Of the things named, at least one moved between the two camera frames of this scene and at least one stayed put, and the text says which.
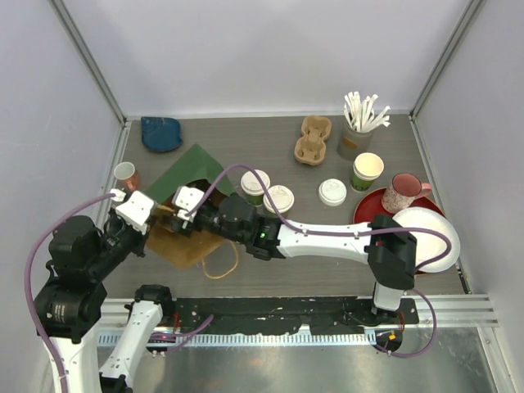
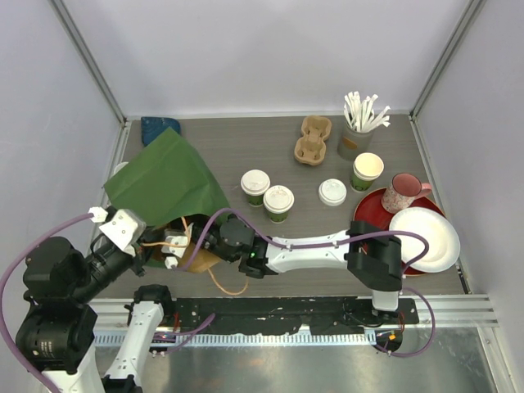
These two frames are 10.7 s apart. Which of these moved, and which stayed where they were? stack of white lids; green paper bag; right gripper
Moved: right gripper; green paper bag
Stayed: stack of white lids
